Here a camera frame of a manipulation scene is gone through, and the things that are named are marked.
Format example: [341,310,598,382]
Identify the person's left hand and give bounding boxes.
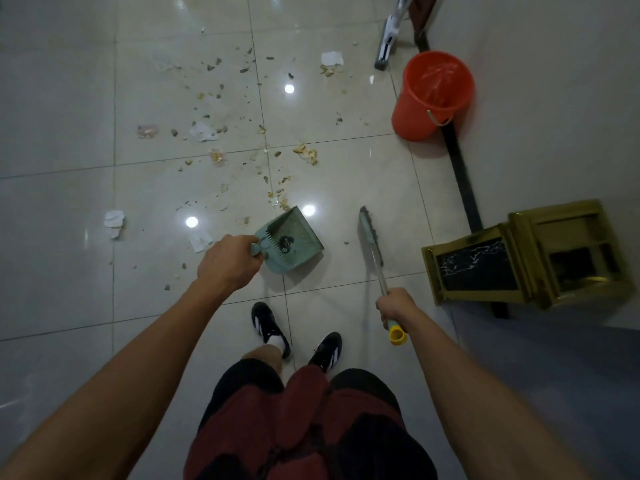
[196,235,265,296]

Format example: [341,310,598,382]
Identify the person's right hand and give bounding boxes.
[376,287,422,334]

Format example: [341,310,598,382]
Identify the green plastic dustpan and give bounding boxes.
[250,206,325,276]

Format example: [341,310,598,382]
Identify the green broom with yellow cap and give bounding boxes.
[358,206,409,347]

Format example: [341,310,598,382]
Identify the person's right forearm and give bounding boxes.
[400,310,594,480]

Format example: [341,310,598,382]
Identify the person's left forearm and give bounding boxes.
[0,277,233,480]

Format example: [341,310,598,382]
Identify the person's left black shoe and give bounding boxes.
[251,302,293,361]

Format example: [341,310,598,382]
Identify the person's black shoe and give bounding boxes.
[251,302,293,361]
[307,332,344,374]

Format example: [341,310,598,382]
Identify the person's right black shoe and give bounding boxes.
[307,332,344,374]

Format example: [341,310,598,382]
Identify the person's left leg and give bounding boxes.
[242,344,284,373]

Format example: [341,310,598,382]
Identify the gold bin with black panel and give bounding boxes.
[421,199,636,310]

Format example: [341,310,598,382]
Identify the scattered nutshell debris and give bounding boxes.
[129,28,373,291]

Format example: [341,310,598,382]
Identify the red and black shorts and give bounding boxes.
[183,358,439,480]

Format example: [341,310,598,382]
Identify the crumpled white paper scrap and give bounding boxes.
[103,210,126,240]

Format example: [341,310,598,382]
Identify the black baseboard strip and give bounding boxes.
[416,34,510,319]

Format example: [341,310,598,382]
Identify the orange plastic bucket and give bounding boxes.
[391,51,475,142]

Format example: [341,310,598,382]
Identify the white mop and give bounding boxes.
[374,0,416,72]

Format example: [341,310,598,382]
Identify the dark wooden door frame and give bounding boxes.
[409,0,441,39]

